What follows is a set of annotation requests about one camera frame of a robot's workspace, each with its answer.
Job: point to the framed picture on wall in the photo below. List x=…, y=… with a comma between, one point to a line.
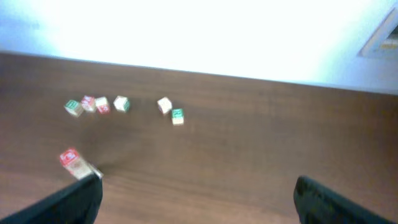
x=383, y=42

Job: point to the green letter B block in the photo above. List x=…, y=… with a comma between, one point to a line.
x=74, y=108

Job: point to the wooden block letter H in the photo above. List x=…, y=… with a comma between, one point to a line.
x=76, y=165

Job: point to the wooden block yellow side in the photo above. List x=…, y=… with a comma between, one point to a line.
x=84, y=171

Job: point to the red letter Y block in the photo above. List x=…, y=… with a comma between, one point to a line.
x=88, y=104

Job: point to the red letter E block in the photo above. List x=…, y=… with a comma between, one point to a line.
x=102, y=105

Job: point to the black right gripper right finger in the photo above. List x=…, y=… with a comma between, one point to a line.
x=317, y=204

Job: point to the green letter R block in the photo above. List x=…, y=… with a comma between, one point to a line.
x=177, y=117

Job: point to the wooden block red letter D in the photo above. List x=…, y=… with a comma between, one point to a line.
x=68, y=157

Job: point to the wooden block number five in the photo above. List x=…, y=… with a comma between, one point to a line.
x=96, y=171

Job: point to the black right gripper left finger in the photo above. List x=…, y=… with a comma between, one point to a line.
x=78, y=203

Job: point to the plain wooden block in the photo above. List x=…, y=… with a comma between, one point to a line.
x=122, y=104

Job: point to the wooden block red side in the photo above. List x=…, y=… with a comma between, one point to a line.
x=165, y=105

